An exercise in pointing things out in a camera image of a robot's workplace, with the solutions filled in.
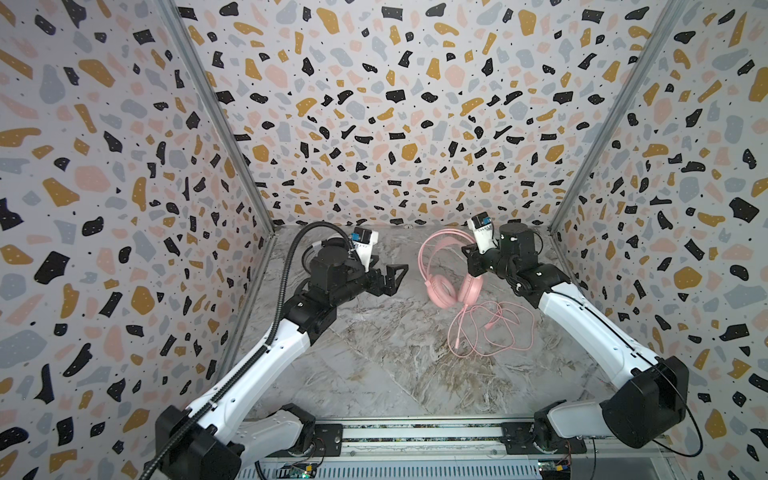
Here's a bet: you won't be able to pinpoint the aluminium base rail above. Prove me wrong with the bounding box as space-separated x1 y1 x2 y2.
239 416 684 479

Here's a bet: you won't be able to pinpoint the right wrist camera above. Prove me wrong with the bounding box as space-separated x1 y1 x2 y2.
467 212 496 254

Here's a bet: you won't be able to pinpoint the corner aluminium post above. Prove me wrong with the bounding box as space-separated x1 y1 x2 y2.
155 0 275 237
547 0 686 236

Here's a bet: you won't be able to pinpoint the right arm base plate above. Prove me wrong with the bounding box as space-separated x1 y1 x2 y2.
500 421 588 455

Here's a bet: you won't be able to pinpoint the right corner aluminium post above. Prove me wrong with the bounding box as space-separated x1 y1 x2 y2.
547 0 686 236

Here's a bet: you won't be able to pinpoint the pink headphones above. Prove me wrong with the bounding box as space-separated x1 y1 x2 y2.
417 228 483 309

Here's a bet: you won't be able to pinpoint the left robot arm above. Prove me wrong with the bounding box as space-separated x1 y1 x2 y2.
142 242 409 479

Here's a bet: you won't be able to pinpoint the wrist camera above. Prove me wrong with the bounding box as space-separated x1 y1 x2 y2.
351 226 379 271
467 212 496 254

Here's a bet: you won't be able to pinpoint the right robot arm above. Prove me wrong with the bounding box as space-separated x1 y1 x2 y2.
463 214 691 452

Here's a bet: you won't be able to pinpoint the left corner aluminium post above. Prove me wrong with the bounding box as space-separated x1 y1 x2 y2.
155 0 275 237

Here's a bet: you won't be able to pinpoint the black corrugated cable conduit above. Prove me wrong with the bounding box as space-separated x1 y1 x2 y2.
137 220 355 480

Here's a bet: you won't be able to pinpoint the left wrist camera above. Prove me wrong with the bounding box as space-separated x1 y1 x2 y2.
351 226 379 271

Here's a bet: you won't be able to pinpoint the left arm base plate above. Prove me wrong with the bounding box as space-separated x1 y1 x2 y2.
281 423 344 458

